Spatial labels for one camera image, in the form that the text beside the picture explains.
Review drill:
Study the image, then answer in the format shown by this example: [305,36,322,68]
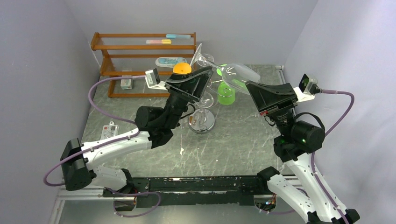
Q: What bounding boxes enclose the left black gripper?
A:
[165,69,217,131]

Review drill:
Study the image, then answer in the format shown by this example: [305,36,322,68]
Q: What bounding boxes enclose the orange plastic wine glass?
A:
[172,62,192,75]

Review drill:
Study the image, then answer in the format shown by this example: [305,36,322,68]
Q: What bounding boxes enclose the clear wine glass front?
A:
[197,53,214,67]

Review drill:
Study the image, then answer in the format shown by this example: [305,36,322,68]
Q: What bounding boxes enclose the clear wine glass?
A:
[197,53,214,67]
[190,44,261,95]
[190,92,215,134]

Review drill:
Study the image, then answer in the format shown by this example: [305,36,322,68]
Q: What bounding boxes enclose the green plastic wine glass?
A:
[216,69,235,105]

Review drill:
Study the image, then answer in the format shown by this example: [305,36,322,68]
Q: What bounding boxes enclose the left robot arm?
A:
[60,63,213,196]

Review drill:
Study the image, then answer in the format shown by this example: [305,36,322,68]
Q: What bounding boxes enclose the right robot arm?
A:
[246,81,360,224]

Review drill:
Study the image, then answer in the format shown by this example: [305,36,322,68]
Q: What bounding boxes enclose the blue toothbrush package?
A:
[155,57,187,68]

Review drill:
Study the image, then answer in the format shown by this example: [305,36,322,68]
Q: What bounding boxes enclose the pink yellow case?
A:
[146,39,172,45]

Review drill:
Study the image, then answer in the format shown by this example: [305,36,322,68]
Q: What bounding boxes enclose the blue case top shelf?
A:
[166,34,191,39]

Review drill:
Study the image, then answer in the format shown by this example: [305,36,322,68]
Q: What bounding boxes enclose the small white box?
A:
[120,75,133,90]

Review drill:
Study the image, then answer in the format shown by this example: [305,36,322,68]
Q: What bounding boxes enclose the orange wooden shelf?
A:
[90,32,197,79]

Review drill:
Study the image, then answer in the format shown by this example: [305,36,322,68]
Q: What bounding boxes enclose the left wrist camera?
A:
[145,68,168,91]

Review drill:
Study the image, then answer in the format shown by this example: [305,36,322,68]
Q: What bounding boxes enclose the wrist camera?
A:
[145,68,168,91]
[293,74,321,103]

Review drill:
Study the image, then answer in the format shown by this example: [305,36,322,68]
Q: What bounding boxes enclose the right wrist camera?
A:
[293,74,321,103]

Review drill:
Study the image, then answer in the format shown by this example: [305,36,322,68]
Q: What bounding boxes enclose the black base frame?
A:
[102,167,279,208]

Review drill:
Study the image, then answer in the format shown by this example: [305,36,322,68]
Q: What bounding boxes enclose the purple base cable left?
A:
[113,185,164,217]

